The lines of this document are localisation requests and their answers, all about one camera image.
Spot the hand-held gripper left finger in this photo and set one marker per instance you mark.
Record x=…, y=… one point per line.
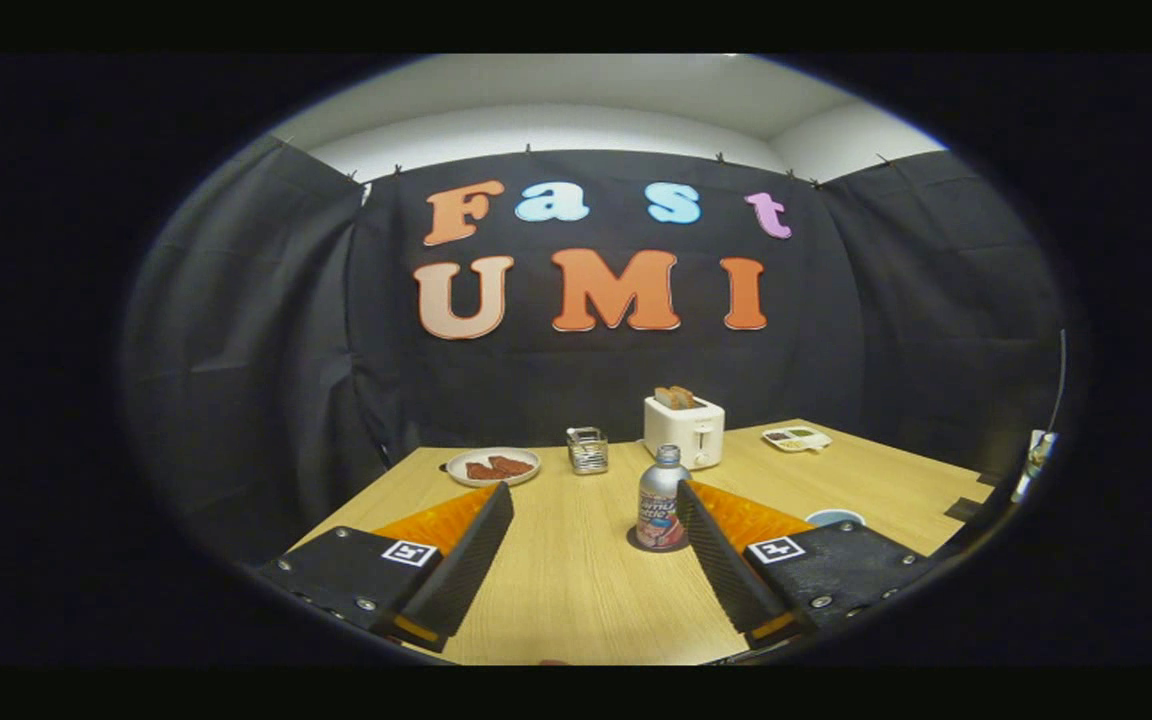
x=461, y=565

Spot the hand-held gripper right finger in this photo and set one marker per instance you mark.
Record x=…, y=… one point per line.
x=721, y=565

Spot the silver bottle with red label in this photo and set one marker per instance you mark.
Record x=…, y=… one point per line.
x=658, y=500

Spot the dark brown round coaster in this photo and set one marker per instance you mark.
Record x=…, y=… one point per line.
x=633, y=543

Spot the white cup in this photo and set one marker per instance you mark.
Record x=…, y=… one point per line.
x=834, y=517

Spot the white round plate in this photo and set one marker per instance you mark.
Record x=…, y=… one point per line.
x=458, y=478

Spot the red meat slices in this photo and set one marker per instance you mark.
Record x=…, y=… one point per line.
x=501, y=468

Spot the wooden table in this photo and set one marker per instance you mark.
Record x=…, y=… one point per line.
x=576, y=570

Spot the white toaster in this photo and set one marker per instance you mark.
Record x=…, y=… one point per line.
x=681, y=432

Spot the small white food tray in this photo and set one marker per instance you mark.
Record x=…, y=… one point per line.
x=796, y=439

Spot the small metal rack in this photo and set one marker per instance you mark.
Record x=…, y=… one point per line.
x=587, y=452

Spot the brown toast slices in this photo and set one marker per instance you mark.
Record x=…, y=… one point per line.
x=674, y=398

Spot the black backdrop cloth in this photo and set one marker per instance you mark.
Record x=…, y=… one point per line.
x=266, y=330

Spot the small white object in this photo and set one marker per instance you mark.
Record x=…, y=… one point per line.
x=1036, y=460

